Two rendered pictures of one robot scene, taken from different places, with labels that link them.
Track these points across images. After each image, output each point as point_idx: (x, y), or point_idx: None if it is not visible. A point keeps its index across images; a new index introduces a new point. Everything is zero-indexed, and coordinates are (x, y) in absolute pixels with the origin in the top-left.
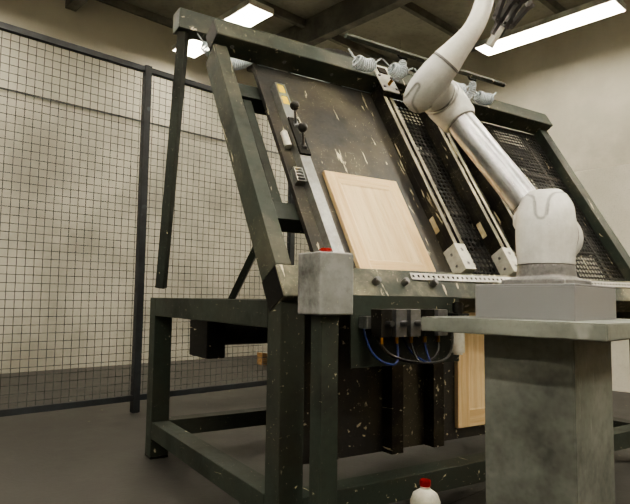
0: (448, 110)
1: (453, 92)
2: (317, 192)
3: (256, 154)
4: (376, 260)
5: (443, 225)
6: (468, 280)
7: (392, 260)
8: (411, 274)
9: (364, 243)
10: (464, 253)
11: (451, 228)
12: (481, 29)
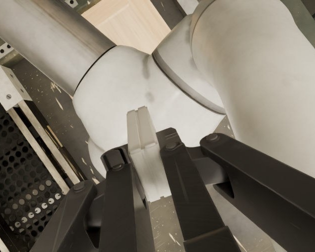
0: (143, 52)
1: (160, 57)
2: None
3: (312, 43)
4: (120, 9)
5: (42, 126)
6: None
7: (100, 26)
8: (74, 2)
9: (141, 25)
10: (4, 91)
11: (29, 129)
12: (250, 54)
